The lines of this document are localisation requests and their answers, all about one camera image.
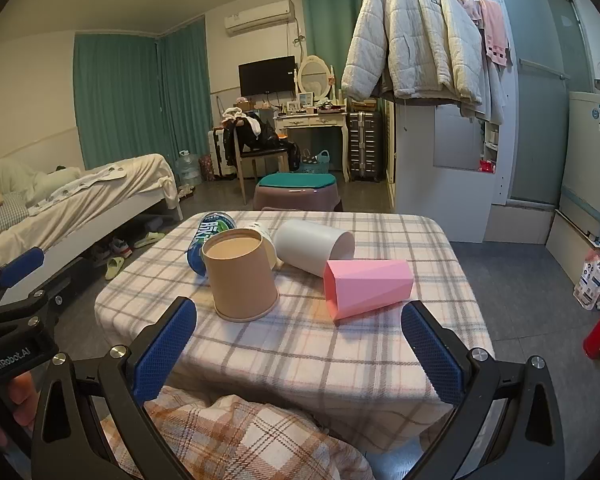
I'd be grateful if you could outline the pink towel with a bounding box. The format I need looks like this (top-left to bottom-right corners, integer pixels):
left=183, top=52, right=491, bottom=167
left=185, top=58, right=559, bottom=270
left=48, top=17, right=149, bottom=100
left=479, top=0, right=511, bottom=68

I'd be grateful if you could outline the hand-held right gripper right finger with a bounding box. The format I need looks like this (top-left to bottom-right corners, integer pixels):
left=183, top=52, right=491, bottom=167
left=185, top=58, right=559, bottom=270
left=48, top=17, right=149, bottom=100
left=401, top=301, right=567, bottom=480

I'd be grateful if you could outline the pink faceted cup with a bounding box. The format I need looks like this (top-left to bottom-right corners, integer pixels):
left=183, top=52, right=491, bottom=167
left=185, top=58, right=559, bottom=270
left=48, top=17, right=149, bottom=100
left=323, top=259, right=414, bottom=323

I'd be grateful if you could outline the white puffer jacket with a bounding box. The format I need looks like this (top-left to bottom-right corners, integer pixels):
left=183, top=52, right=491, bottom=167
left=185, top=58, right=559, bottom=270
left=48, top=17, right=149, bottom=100
left=340, top=0, right=484, bottom=106

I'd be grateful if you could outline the blue green can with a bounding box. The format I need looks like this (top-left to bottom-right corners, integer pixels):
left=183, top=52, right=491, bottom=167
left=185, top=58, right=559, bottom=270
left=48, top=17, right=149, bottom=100
left=187, top=211, right=237, bottom=277

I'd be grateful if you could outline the brown paper cup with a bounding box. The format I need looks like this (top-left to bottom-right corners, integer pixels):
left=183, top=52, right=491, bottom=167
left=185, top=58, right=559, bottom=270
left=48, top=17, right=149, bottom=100
left=201, top=228, right=280, bottom=323

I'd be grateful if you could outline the wooden chair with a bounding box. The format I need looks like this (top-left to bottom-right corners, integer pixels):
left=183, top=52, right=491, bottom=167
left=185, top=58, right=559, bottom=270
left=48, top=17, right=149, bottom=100
left=232, top=125, right=291, bottom=199

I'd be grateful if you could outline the plaid tablecloth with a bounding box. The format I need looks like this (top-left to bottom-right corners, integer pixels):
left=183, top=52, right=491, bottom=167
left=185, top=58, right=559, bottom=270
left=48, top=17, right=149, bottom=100
left=94, top=210, right=496, bottom=442

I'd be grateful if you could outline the white black suitcase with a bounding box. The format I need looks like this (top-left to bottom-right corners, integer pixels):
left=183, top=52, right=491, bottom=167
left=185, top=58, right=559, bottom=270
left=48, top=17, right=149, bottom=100
left=207, top=127, right=239, bottom=179

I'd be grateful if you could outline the teal curtain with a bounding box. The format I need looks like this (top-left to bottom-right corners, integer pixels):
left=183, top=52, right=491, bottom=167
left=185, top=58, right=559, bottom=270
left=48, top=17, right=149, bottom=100
left=157, top=18, right=212, bottom=171
left=300, top=0, right=372, bottom=92
left=73, top=32, right=164, bottom=172

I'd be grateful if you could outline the person's plaid pants leg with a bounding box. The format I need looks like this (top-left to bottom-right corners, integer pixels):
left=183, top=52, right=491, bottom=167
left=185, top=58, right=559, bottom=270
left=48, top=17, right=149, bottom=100
left=100, top=385, right=377, bottom=480

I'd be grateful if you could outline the white air conditioner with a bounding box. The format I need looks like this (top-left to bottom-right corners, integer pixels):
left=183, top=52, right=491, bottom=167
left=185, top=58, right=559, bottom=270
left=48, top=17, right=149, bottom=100
left=224, top=0, right=296, bottom=37

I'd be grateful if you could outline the blue plastic basket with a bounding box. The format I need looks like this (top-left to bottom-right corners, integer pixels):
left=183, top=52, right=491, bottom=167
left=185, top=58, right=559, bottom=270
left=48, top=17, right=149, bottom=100
left=299, top=149, right=331, bottom=174

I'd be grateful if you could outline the black clothes pile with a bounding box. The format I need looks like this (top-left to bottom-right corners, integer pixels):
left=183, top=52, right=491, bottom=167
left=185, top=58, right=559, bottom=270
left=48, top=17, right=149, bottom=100
left=234, top=111, right=302, bottom=172

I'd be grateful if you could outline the black television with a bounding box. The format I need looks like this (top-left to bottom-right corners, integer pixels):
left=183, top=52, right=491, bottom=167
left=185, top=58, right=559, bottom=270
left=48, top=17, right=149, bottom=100
left=238, top=55, right=297, bottom=97

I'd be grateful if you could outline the purple plastic stool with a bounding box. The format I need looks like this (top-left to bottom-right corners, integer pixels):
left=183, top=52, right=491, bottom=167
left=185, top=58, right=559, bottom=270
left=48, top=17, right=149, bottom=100
left=253, top=180, right=344, bottom=213

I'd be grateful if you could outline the dark ribbed suitcase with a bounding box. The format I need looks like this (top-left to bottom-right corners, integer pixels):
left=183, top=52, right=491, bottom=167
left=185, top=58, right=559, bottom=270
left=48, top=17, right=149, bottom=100
left=348, top=111, right=384, bottom=183

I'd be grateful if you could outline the white dressing table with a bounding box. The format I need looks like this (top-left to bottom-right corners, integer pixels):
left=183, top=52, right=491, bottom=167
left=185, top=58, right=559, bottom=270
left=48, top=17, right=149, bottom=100
left=272, top=109, right=351, bottom=184

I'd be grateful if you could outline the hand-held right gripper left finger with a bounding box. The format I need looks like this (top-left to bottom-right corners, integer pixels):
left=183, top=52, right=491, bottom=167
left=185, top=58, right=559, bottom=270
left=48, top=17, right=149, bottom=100
left=30, top=296, right=197, bottom=480

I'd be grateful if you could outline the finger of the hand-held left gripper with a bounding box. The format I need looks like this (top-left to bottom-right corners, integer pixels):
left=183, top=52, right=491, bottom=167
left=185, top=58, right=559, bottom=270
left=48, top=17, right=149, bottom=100
left=0, top=247, right=64, bottom=332

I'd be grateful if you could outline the white wardrobe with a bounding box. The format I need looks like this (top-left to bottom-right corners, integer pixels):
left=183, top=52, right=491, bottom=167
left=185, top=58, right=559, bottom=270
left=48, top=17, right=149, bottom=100
left=382, top=94, right=519, bottom=207

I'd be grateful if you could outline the clear water jug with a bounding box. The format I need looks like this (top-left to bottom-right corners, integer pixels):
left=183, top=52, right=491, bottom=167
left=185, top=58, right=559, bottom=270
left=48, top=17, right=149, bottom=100
left=174, top=150, right=203, bottom=189

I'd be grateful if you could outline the oval white mirror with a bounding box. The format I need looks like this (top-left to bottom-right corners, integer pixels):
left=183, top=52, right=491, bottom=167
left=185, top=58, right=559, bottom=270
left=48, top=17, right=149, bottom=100
left=298, top=55, right=335, bottom=104

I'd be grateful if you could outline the small white paper cup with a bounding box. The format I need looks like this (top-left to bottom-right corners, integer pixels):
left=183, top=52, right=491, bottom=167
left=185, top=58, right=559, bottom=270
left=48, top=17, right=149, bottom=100
left=247, top=221, right=284, bottom=271

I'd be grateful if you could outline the teal seat cushion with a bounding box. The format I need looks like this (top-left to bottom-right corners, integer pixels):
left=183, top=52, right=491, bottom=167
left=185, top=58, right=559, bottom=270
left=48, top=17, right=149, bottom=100
left=257, top=172, right=337, bottom=190

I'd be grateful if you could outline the person's left hand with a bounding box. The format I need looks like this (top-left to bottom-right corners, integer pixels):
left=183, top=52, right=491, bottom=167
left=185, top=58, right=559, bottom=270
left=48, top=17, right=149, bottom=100
left=0, top=370, right=40, bottom=448

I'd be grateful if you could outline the white printed bag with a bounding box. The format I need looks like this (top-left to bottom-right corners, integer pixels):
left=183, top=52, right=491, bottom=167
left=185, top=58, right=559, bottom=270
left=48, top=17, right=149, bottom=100
left=573, top=251, right=600, bottom=311

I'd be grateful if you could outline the large white cup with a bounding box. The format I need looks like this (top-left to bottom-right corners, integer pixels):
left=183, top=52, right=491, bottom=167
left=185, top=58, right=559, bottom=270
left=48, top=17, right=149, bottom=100
left=272, top=219, right=356, bottom=278

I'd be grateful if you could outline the checked pillow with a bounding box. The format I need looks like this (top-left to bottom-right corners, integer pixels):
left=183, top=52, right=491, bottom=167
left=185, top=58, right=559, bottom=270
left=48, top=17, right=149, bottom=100
left=0, top=192, right=29, bottom=247

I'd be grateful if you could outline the grey hanging garment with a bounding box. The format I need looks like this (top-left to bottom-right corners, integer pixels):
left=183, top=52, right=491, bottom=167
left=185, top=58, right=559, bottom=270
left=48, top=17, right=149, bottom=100
left=455, top=62, right=507, bottom=127

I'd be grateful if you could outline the bed with white sheet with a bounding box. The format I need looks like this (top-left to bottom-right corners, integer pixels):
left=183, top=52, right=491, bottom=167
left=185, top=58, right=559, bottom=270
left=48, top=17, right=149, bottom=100
left=0, top=152, right=185, bottom=277

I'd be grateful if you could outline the frosted glass door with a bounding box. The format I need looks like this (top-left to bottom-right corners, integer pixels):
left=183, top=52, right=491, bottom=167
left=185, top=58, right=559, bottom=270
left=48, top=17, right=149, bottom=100
left=490, top=0, right=597, bottom=207

